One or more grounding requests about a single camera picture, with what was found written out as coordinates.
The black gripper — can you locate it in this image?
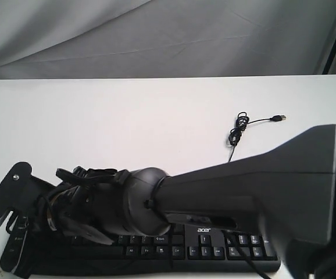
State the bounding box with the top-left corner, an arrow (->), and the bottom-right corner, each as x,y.
8,166 -> 130,275

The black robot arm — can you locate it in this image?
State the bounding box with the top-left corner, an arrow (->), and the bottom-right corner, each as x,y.
1,125 -> 336,278

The black acer keyboard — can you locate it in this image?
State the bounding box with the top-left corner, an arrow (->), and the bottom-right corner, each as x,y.
0,220 -> 281,274

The grey backdrop cloth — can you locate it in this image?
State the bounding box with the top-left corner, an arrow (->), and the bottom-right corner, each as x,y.
0,1 -> 336,80

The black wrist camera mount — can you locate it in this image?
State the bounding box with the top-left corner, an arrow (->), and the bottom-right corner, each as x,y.
0,162 -> 55,226

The black usb keyboard cable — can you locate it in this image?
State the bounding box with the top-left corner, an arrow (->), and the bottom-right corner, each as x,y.
227,112 -> 287,163

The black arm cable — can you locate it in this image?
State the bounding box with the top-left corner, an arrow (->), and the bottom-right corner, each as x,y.
227,229 -> 270,279

